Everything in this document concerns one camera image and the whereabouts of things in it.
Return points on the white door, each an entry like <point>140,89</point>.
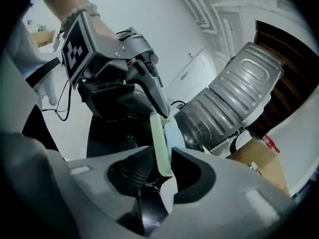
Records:
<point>192,78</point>

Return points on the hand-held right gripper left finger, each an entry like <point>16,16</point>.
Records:
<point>94,195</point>

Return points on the grey washing machine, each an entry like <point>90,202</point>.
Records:
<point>249,71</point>

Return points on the large cardboard box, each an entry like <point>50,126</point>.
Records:
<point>264,163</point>

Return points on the person's white shirt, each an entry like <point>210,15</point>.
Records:
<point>47,93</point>

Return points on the grey ribbed metal panel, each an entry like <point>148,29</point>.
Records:
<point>211,118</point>

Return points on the dark wooden staircase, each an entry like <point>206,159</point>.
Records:
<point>294,66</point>

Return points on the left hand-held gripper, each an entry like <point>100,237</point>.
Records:
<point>104,58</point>

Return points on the light blue plate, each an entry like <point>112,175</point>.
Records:
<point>174,136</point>

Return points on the pale green tape roll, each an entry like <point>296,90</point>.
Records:
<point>159,146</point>

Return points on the small cardboard box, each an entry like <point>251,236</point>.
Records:
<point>42,37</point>

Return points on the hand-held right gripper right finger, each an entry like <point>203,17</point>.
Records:
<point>224,208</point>

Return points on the red plastic bag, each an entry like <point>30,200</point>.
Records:
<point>271,142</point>

